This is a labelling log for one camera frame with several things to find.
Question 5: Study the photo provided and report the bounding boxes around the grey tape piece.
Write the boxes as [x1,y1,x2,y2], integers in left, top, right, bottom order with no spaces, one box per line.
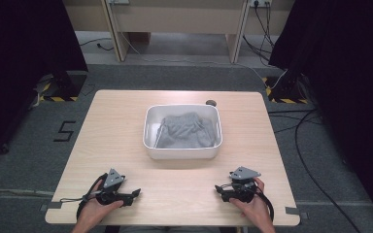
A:
[40,201,63,212]
[285,206,309,220]

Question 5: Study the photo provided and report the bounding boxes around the white plastic bin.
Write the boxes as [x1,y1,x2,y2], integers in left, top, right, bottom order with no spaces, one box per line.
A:
[142,103,223,160]

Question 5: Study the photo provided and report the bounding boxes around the person's left hand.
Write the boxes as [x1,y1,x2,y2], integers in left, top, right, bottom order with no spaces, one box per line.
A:
[79,180,124,225]

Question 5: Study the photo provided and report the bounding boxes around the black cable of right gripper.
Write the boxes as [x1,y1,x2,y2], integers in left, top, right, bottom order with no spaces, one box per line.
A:
[255,187,276,223]

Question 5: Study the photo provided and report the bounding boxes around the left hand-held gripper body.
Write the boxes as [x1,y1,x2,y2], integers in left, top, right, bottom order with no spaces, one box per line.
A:
[95,168,126,206]

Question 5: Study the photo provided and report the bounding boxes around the bundle of black hanging cables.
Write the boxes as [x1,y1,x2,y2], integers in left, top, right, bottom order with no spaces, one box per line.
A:
[242,2,277,63]

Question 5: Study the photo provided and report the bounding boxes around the person's right hand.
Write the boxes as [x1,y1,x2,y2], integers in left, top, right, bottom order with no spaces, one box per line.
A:
[229,177,273,226]

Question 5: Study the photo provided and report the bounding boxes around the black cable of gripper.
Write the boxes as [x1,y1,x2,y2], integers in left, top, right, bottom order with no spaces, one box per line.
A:
[59,173,109,219]
[255,187,276,223]

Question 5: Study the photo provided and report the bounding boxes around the short black floor cable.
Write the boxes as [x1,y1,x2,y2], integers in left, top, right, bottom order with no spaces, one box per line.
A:
[79,37,115,52]

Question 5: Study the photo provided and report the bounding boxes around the stand base with hazard stripes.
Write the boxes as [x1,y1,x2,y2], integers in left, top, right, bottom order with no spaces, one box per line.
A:
[38,70,89,103]
[260,75,309,105]

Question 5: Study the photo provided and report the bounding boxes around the grey shorts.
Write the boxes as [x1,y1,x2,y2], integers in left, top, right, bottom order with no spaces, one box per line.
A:
[154,112,217,150]

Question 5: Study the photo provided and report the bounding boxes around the beige desk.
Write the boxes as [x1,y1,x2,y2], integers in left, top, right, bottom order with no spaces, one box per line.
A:
[61,0,295,64]

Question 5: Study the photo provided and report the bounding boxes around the long black floor cable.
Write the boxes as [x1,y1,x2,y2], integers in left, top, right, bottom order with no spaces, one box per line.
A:
[293,109,363,233]

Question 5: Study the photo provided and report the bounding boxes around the dark curtain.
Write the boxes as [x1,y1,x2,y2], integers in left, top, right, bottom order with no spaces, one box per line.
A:
[267,0,373,224]
[0,0,89,167]

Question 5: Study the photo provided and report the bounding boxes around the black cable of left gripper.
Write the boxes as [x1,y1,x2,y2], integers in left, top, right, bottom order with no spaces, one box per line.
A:
[59,173,109,219]

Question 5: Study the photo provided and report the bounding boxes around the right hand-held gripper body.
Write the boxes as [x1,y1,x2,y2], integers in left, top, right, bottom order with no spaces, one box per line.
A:
[221,166,262,204]

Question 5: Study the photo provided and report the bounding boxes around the white wall socket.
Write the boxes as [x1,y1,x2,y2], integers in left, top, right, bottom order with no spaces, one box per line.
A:
[249,0,273,9]

